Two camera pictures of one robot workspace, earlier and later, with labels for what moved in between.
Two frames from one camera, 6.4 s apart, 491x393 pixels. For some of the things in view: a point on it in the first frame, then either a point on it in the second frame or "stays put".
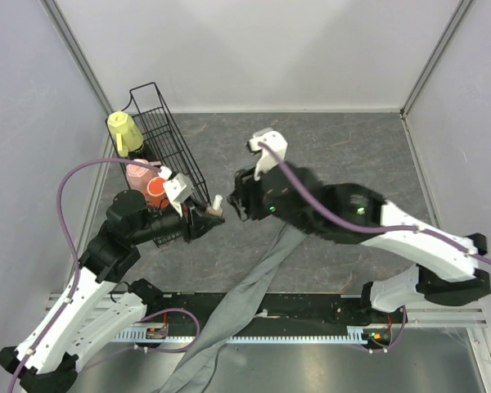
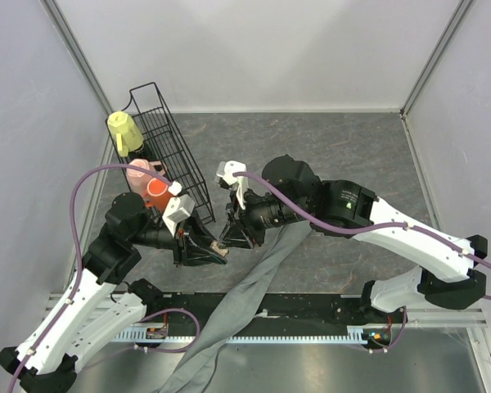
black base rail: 285,315 stays put
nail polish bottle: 214,212 to 214,245
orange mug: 155,194 stays put
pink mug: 138,177 stays put
